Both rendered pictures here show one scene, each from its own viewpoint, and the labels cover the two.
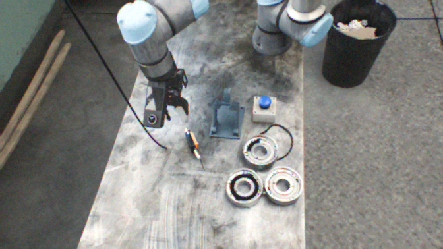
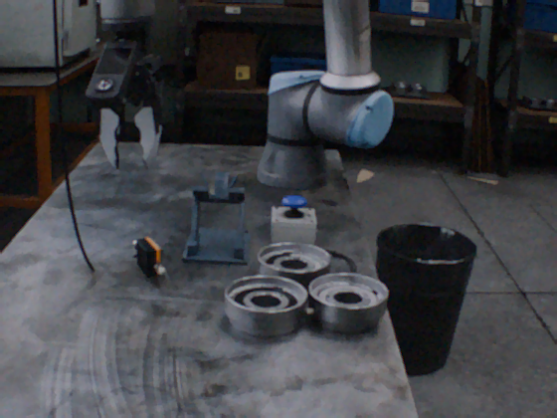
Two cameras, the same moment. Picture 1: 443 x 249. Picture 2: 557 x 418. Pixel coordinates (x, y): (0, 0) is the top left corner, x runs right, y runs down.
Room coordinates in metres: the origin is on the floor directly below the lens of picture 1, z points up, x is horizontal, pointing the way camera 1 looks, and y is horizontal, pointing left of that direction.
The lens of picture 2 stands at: (-0.38, 0.15, 1.25)
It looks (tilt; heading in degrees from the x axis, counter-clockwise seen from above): 19 degrees down; 346
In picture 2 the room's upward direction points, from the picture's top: 3 degrees clockwise
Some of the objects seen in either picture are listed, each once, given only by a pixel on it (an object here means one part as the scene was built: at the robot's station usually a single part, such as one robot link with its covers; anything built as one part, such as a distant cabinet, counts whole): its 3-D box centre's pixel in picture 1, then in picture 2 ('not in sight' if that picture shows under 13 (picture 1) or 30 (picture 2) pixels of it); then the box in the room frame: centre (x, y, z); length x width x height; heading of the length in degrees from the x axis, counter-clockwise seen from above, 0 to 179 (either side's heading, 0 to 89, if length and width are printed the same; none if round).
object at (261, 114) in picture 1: (264, 107); (292, 225); (0.68, -0.15, 0.82); 0.08 x 0.07 x 0.05; 167
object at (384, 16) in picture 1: (352, 47); (419, 301); (1.49, -0.82, 0.21); 0.34 x 0.34 x 0.43
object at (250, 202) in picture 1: (244, 188); (266, 307); (0.41, -0.04, 0.82); 0.10 x 0.10 x 0.04
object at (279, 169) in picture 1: (283, 186); (347, 303); (0.41, -0.15, 0.82); 0.10 x 0.10 x 0.04
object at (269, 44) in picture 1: (272, 31); (294, 155); (1.01, -0.23, 0.85); 0.15 x 0.15 x 0.10
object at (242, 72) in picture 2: not in sight; (228, 58); (4.10, -0.60, 0.64); 0.49 x 0.40 x 0.37; 82
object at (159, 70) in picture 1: (153, 60); (124, 4); (0.58, 0.13, 1.19); 0.08 x 0.08 x 0.05
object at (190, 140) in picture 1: (194, 149); (152, 263); (0.56, 0.09, 0.82); 0.17 x 0.02 x 0.04; 17
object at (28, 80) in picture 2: not in sight; (39, 131); (3.23, 0.55, 0.39); 1.50 x 0.62 x 0.78; 167
